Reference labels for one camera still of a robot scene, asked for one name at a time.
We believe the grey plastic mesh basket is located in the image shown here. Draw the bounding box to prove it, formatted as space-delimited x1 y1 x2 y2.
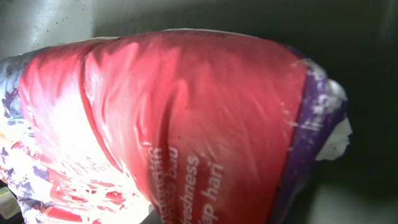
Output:
1 0 397 223

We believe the red purple snack bag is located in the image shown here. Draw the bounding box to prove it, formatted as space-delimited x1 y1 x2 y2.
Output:
1 29 352 224

